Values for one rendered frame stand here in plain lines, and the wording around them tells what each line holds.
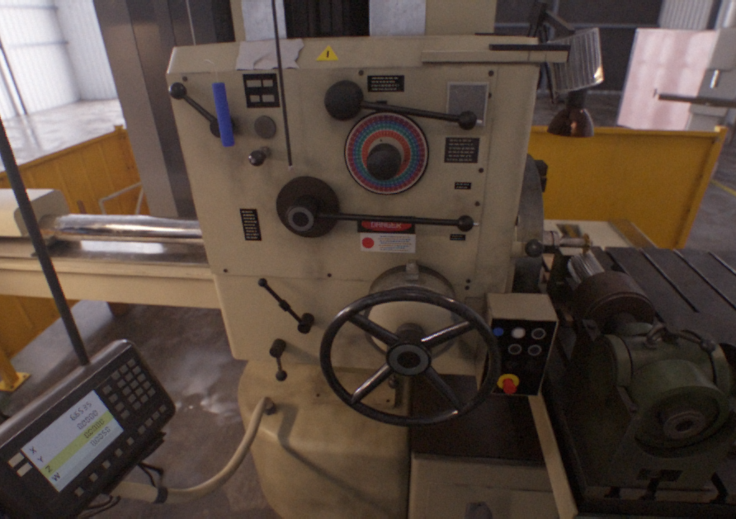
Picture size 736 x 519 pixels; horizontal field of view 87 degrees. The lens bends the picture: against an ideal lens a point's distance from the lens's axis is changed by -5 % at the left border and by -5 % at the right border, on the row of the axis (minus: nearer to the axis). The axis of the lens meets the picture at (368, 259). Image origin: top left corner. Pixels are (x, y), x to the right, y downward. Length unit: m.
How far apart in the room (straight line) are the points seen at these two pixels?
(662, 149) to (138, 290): 3.58
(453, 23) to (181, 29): 0.94
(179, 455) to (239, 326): 1.40
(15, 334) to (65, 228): 1.71
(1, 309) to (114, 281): 1.68
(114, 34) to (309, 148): 1.12
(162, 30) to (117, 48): 0.20
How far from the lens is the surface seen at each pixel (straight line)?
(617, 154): 3.71
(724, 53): 6.90
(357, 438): 1.62
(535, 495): 1.79
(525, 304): 1.03
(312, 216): 0.89
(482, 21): 1.53
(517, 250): 1.04
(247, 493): 2.29
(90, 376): 1.03
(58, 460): 1.03
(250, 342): 1.26
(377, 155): 0.80
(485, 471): 1.65
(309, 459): 1.68
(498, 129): 0.90
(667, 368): 1.04
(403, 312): 0.93
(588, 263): 1.45
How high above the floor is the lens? 1.90
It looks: 29 degrees down
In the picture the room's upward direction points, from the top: 1 degrees counter-clockwise
